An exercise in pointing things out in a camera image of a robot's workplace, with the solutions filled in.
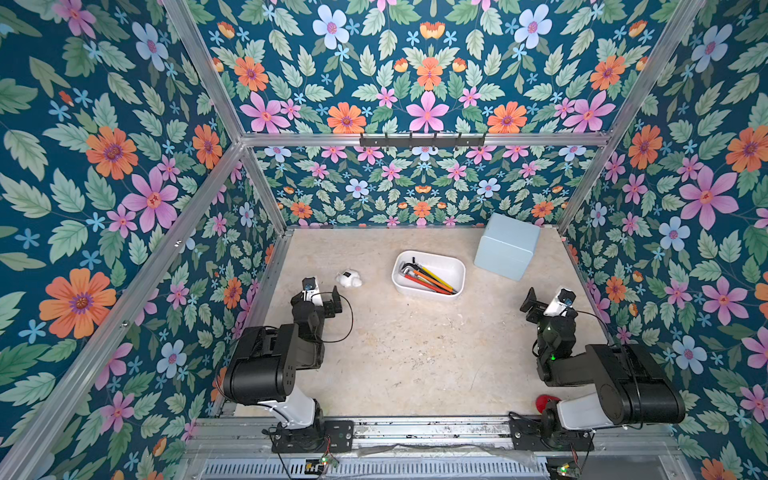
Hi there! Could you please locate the red hex key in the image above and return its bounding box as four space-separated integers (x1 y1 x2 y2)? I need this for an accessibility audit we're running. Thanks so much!
403 275 452 295

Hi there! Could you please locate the large black hex key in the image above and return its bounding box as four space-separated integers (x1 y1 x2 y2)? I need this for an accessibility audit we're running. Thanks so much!
400 262 457 295

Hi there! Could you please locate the orange hex key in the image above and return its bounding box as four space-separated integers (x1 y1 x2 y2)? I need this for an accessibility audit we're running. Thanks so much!
411 261 445 289

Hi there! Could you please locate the white storage box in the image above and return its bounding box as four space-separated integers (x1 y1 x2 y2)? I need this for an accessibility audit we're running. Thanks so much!
391 250 466 302

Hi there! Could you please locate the yellow hex key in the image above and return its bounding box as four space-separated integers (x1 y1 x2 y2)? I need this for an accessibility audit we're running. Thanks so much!
418 265 457 294

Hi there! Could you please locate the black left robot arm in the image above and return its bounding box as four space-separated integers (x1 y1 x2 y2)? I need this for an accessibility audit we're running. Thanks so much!
221 289 343 430

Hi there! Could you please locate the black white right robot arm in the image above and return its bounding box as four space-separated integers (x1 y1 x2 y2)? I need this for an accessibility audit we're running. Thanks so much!
520 288 686 436

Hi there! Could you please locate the light blue cube box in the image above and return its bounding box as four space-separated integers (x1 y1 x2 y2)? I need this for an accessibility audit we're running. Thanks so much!
474 213 541 281

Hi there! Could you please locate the small white figurine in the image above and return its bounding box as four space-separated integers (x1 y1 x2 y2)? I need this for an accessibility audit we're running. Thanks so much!
336 269 363 288

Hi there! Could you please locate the red button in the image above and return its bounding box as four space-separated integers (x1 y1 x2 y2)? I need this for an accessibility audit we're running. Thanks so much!
535 394 561 414

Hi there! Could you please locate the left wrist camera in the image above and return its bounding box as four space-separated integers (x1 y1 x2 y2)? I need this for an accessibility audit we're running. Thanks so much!
302 276 322 305

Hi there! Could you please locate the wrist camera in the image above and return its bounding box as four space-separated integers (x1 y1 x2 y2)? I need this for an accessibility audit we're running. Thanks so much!
302 276 322 305
544 288 576 317

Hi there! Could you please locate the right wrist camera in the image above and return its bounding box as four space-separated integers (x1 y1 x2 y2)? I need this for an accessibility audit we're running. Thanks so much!
544 288 576 317

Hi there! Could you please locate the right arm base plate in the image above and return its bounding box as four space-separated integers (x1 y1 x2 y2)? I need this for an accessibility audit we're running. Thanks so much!
508 410 594 452

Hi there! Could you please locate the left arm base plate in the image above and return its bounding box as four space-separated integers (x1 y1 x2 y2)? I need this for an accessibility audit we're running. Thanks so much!
270 420 355 454

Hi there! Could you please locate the white slotted cable duct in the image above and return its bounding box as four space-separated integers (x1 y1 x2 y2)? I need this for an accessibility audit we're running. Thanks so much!
202 457 549 479

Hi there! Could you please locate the black hook rail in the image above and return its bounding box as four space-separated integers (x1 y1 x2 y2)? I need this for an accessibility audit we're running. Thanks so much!
358 133 486 149

